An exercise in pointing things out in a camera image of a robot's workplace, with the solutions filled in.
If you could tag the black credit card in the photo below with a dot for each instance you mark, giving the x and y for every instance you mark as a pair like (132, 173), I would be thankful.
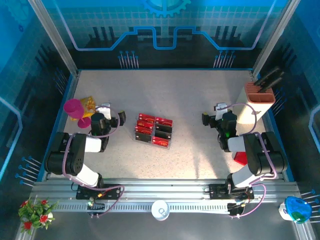
(143, 137)
(162, 135)
(163, 128)

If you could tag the red packets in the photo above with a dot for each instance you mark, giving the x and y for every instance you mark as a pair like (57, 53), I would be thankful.
(153, 128)

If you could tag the red card holder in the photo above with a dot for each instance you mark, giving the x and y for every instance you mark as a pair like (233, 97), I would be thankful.
(239, 158)

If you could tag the red credit card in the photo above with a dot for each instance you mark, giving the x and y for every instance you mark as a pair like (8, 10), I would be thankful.
(160, 142)
(164, 121)
(147, 117)
(143, 130)
(145, 123)

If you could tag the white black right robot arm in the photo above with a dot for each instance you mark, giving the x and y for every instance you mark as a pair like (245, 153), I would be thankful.
(236, 144)

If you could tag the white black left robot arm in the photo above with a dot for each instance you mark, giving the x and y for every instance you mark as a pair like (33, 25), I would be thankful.
(93, 145)

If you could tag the beige knife block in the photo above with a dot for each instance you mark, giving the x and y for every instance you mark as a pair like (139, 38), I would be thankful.
(243, 113)

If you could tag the yellow snack bag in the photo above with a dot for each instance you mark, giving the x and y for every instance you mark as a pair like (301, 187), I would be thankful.
(88, 102)

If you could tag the pink plastic goblet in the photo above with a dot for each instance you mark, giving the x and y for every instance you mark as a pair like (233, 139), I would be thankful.
(73, 108)

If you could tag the black controller box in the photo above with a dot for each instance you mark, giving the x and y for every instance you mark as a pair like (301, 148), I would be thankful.
(97, 206)
(233, 208)

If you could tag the blue green globe toy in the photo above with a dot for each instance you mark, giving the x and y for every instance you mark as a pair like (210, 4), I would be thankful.
(297, 207)

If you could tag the artificial plant with red flowers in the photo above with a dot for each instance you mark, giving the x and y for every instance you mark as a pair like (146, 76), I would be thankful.
(37, 215)

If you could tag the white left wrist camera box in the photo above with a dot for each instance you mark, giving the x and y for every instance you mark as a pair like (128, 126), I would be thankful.
(107, 112)

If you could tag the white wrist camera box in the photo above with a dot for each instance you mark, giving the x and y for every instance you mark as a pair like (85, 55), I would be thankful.
(220, 111)
(107, 112)

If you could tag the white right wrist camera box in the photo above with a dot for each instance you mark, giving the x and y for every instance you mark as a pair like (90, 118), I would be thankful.
(220, 111)

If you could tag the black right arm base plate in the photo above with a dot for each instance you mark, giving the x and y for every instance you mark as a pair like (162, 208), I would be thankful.
(216, 191)

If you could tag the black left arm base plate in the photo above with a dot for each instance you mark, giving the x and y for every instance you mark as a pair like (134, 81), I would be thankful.
(82, 192)

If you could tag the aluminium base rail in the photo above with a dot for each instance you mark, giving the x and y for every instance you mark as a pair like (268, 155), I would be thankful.
(175, 186)

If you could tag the aluminium frame post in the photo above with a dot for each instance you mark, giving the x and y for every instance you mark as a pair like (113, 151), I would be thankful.
(274, 37)
(57, 37)

